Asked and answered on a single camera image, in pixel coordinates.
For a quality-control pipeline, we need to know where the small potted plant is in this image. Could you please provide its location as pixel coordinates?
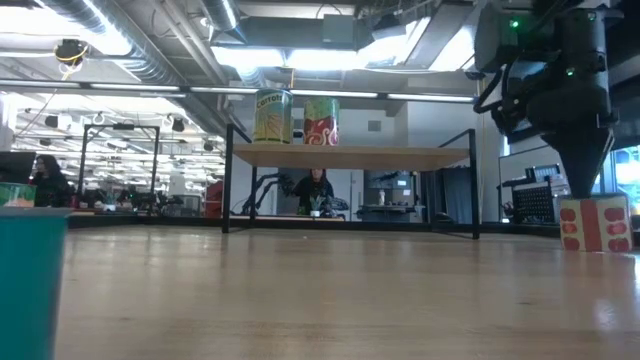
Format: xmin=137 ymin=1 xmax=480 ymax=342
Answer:
xmin=307 ymin=193 xmax=326 ymax=219

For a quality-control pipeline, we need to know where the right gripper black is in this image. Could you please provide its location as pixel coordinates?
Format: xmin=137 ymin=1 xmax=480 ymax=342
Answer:
xmin=527 ymin=69 xmax=619 ymax=200

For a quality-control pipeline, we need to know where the teal can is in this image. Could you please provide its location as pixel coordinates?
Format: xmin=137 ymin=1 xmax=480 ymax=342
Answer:
xmin=0 ymin=206 xmax=75 ymax=360

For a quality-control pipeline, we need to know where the black monitor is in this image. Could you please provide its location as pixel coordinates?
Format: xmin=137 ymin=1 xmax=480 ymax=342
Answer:
xmin=0 ymin=151 xmax=37 ymax=185

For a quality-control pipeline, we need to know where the black background rig frame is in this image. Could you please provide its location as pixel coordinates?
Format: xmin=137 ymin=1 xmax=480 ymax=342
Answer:
xmin=77 ymin=123 xmax=161 ymax=201

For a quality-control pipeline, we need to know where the silver ventilation duct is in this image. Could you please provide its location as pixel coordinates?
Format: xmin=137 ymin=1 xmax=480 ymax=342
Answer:
xmin=199 ymin=0 xmax=246 ymax=44
xmin=39 ymin=0 xmax=186 ymax=86

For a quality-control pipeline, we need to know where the bright ceiling light panel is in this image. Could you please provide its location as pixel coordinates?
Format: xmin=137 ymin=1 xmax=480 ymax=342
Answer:
xmin=209 ymin=44 xmax=401 ymax=71

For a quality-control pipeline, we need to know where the hanging black cable reel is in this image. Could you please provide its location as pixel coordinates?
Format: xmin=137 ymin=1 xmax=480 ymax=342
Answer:
xmin=53 ymin=38 xmax=90 ymax=66

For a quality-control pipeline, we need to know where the black perforated crate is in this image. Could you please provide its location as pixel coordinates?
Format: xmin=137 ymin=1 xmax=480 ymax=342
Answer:
xmin=510 ymin=184 xmax=561 ymax=225

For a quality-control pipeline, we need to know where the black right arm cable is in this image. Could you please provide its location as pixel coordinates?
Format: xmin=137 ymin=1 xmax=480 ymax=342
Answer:
xmin=472 ymin=64 xmax=509 ymax=115

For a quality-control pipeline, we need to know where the red swirl pattern can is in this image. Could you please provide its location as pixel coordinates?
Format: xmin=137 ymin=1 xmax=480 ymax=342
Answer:
xmin=303 ymin=97 xmax=341 ymax=147

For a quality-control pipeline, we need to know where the white box with red dots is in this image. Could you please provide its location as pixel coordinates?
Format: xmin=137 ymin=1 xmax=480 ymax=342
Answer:
xmin=558 ymin=193 xmax=634 ymax=254

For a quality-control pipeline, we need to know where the dark curtain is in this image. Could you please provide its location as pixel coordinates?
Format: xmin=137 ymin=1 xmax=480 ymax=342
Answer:
xmin=439 ymin=167 xmax=474 ymax=224

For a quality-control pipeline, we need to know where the black aluminium table frame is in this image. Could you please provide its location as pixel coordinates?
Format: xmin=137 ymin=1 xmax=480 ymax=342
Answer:
xmin=67 ymin=213 xmax=564 ymax=239

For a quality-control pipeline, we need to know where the Carrots label can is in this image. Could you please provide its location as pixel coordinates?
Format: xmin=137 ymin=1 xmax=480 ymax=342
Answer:
xmin=252 ymin=88 xmax=295 ymax=145

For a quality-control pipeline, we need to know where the wooden shelf with black frame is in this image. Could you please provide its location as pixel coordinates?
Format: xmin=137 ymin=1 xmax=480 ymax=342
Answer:
xmin=222 ymin=123 xmax=481 ymax=241

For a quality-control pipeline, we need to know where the grey ceiling unit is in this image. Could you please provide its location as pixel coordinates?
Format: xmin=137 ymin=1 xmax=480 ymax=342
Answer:
xmin=322 ymin=13 xmax=359 ymax=50

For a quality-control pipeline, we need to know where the green can with peaches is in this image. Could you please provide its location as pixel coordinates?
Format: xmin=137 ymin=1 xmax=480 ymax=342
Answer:
xmin=0 ymin=181 xmax=37 ymax=209

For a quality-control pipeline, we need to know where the red background object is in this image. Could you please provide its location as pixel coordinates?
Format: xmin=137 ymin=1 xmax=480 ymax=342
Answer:
xmin=204 ymin=179 xmax=225 ymax=219

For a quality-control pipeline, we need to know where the person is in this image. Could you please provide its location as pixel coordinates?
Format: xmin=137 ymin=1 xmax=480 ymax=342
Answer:
xmin=29 ymin=153 xmax=74 ymax=209
xmin=292 ymin=168 xmax=335 ymax=217

